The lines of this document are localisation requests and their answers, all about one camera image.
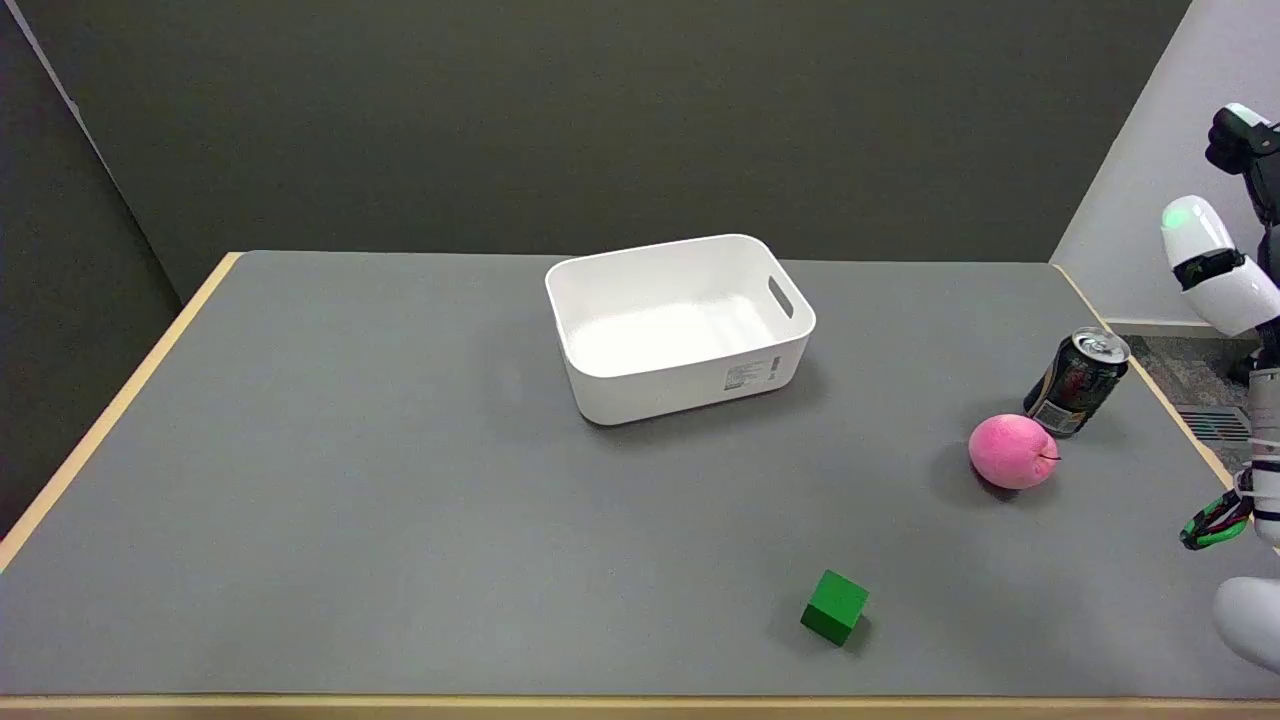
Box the green wooden cube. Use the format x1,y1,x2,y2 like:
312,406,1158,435
799,568,871,648

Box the black soda can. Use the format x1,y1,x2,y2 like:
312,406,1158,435
1023,327,1132,439

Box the pink toy peach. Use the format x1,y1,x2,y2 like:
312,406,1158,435
967,413,1061,492

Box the metal floor vent grille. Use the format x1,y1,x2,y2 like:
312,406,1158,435
1178,404,1253,443

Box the white plastic storage bin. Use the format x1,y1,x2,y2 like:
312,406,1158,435
544,233,818,428

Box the green and black cable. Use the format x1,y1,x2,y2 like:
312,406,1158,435
1179,488,1255,552

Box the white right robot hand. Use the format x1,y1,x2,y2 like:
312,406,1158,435
1159,102,1280,339

